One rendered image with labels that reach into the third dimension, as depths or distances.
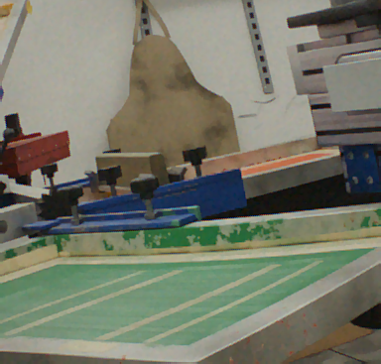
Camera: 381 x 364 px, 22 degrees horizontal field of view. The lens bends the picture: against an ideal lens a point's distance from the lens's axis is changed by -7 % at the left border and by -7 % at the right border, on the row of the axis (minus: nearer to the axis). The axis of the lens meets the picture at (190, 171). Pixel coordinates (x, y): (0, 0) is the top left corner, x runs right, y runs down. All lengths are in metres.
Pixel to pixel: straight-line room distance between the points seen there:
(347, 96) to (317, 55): 0.26
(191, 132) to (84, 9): 0.69
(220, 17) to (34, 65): 0.84
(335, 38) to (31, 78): 2.62
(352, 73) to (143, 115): 2.81
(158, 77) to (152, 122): 0.18
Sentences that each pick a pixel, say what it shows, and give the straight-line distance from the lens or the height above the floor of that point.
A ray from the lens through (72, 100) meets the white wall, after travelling 4.18.
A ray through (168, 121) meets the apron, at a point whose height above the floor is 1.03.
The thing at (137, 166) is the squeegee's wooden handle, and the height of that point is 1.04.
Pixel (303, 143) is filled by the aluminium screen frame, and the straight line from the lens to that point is 2.57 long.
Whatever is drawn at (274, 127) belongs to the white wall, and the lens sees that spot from 4.45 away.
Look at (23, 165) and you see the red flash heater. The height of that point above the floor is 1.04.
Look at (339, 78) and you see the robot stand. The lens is 1.45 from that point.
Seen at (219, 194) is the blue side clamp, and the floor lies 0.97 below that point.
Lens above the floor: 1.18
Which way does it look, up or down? 5 degrees down
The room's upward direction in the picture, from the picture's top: 11 degrees counter-clockwise
